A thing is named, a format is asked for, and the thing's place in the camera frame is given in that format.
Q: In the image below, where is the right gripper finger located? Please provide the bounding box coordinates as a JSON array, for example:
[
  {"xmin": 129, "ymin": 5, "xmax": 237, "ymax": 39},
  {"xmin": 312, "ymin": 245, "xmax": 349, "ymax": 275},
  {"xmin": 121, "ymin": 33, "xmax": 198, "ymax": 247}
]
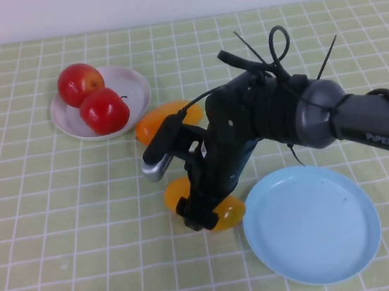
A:
[{"xmin": 174, "ymin": 192, "xmax": 221, "ymax": 235}]

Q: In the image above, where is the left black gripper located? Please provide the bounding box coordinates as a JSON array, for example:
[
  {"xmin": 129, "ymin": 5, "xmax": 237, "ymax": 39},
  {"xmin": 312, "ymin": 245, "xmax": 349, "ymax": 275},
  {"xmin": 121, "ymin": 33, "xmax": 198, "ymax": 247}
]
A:
[{"xmin": 175, "ymin": 70, "xmax": 284, "ymax": 208}]

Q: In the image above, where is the yellow mango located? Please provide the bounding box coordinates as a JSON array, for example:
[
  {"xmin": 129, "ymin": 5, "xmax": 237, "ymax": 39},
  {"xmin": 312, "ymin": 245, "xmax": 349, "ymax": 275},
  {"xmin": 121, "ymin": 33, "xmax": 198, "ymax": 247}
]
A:
[{"xmin": 162, "ymin": 170, "xmax": 249, "ymax": 239}]

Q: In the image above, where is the orange mango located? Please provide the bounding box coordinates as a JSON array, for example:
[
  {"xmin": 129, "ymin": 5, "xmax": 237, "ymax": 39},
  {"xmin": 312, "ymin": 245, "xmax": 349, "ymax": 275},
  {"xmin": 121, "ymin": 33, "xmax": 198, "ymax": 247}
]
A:
[{"xmin": 132, "ymin": 97, "xmax": 207, "ymax": 148}]

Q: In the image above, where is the red apple with dark stem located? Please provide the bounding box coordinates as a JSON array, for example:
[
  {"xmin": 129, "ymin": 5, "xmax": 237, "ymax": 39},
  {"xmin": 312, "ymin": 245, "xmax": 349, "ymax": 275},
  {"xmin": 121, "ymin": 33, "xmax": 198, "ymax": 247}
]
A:
[{"xmin": 77, "ymin": 85, "xmax": 132, "ymax": 139}]

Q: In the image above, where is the red apple with yellow blush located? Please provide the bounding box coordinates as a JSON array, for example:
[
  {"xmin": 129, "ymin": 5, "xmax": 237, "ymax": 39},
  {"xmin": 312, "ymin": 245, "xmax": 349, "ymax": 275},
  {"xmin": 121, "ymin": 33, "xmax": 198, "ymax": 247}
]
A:
[{"xmin": 55, "ymin": 60, "xmax": 108, "ymax": 111}]

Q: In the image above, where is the white round plate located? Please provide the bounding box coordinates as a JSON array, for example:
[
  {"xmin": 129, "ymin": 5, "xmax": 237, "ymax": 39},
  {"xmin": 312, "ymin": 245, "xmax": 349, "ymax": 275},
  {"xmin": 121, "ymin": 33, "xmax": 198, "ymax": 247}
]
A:
[{"xmin": 45, "ymin": 61, "xmax": 157, "ymax": 146}]

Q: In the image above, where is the light blue round plate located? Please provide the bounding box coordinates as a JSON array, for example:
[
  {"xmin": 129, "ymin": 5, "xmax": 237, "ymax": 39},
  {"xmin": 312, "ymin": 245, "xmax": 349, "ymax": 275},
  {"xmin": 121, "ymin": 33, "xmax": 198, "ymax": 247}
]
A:
[{"xmin": 235, "ymin": 156, "xmax": 388, "ymax": 291}]

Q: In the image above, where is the black zip tie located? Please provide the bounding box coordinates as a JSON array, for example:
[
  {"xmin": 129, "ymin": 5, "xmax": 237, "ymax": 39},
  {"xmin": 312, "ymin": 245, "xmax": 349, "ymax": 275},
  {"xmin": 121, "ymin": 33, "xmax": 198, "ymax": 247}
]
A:
[
  {"xmin": 233, "ymin": 27, "xmax": 268, "ymax": 70},
  {"xmin": 311, "ymin": 35, "xmax": 343, "ymax": 80},
  {"xmin": 286, "ymin": 141, "xmax": 307, "ymax": 169}
]

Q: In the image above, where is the green checked tablecloth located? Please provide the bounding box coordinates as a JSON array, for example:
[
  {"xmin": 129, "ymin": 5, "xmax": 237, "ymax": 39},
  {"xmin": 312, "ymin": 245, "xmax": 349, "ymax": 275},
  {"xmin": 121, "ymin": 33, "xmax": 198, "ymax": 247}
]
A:
[{"xmin": 0, "ymin": 0, "xmax": 389, "ymax": 291}]

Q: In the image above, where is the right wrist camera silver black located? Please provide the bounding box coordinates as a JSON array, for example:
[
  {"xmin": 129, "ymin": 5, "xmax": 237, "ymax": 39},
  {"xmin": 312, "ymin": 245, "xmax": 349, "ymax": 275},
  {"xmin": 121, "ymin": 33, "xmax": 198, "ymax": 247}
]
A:
[{"xmin": 135, "ymin": 113, "xmax": 194, "ymax": 185}]

